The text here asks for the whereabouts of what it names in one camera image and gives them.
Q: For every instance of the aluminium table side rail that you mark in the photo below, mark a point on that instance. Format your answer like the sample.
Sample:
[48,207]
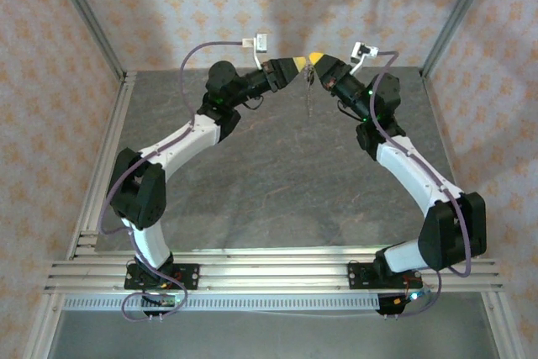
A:
[441,121]
[115,123]

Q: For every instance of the grey metal lower panel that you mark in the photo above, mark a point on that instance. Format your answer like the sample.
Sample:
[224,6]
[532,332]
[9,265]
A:
[269,338]

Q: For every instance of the aluminium frame post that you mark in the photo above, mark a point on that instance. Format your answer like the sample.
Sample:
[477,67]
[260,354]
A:
[84,10]
[458,10]

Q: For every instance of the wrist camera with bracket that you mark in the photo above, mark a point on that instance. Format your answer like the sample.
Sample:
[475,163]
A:
[358,51]
[262,41]

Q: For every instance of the metal key plate with rings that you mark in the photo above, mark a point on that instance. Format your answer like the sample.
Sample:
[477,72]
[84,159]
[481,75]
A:
[310,98]

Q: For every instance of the aluminium base rail beam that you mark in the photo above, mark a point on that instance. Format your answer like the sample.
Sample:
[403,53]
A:
[273,275]

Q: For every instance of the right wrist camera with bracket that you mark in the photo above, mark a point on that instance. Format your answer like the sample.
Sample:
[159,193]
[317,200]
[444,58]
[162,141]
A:
[358,51]

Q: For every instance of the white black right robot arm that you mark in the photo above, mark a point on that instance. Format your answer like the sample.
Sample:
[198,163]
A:
[412,170]

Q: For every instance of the aluminium frame leg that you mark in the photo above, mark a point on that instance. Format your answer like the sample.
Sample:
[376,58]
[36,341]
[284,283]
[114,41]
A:
[502,329]
[42,329]

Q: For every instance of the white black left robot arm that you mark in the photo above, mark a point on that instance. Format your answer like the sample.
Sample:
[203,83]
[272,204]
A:
[185,140]

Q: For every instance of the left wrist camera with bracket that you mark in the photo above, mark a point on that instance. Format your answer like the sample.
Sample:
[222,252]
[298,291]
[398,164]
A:
[262,41]

